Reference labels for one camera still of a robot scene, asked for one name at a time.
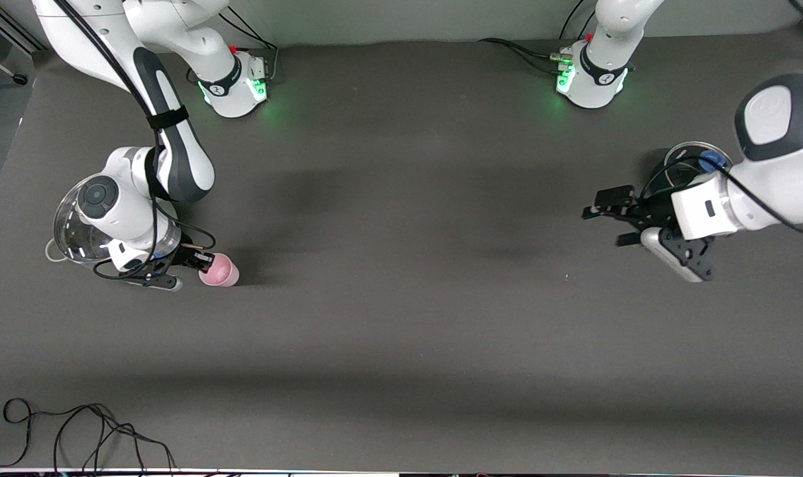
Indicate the metal stand leg black foot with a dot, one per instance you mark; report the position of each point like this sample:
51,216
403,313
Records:
18,79

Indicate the black right camera bracket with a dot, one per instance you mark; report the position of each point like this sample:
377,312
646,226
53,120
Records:
143,273

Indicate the glass pot lid beige knob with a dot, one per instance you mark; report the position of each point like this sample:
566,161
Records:
67,228

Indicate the black left camera bracket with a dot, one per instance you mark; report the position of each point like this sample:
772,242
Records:
698,255

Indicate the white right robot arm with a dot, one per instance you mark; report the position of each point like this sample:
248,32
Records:
176,152

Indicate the dark grey table cover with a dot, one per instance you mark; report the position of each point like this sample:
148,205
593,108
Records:
401,318

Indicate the grey aluminium frame rail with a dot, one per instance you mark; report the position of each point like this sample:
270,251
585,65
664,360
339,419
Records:
4,23

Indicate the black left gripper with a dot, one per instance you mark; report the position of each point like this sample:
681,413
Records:
653,213

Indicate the pale green cooking pot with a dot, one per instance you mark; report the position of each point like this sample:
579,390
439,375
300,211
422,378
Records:
55,250

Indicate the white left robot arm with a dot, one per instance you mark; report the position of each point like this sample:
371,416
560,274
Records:
786,159

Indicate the pink plastic cup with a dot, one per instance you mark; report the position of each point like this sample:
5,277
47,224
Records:
222,273

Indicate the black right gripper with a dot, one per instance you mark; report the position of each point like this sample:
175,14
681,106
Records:
188,256

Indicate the glass saucepan lid blue knob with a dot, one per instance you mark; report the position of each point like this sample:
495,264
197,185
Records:
683,154

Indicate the dark blue saucepan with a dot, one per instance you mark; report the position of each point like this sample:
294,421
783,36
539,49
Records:
660,173

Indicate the black camera bracket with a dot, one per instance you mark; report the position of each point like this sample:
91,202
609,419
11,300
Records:
698,255
143,273

